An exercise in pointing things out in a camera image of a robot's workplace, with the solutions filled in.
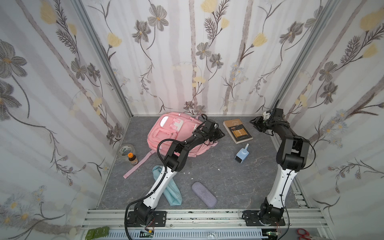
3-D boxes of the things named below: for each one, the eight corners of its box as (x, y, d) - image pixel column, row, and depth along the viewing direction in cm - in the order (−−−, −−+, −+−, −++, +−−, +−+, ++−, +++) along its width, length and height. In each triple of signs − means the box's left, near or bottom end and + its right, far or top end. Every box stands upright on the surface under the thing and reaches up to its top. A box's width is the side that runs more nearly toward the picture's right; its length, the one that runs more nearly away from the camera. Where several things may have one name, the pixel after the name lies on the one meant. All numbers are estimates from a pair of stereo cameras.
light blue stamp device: (239, 165, 96) (242, 160, 90) (233, 160, 98) (235, 154, 92) (250, 153, 101) (254, 147, 96) (244, 148, 104) (247, 143, 98)
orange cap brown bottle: (133, 165, 94) (128, 159, 87) (132, 159, 97) (127, 153, 90) (138, 163, 95) (134, 157, 88) (137, 158, 98) (133, 151, 91)
